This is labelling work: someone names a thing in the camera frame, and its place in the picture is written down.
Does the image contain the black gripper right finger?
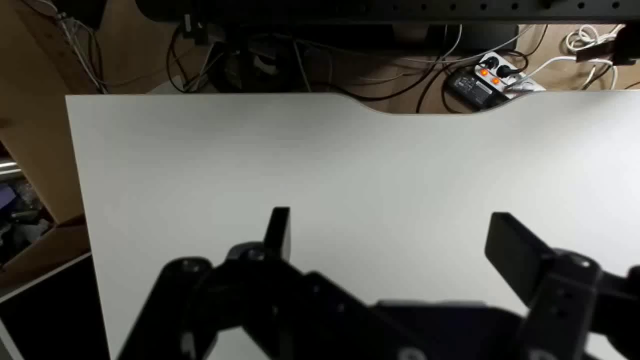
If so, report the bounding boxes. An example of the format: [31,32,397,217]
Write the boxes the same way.
[483,210,640,360]

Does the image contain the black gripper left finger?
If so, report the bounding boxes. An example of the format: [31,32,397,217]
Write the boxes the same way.
[117,206,415,360]

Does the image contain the cardboard box with clutter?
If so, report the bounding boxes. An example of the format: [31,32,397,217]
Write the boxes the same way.
[0,122,92,269]

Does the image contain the black power adapter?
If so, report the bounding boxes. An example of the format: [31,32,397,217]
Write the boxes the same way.
[443,68,509,112]

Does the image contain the white power strip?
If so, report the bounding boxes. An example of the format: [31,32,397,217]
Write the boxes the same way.
[473,50,536,93]

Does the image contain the black cable bundle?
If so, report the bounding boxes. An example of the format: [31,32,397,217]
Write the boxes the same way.
[164,19,467,113]

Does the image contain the white cable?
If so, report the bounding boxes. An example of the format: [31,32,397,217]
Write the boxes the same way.
[528,22,628,75]

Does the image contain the gray cable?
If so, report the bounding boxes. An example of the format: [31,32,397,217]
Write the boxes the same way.
[38,0,109,95]

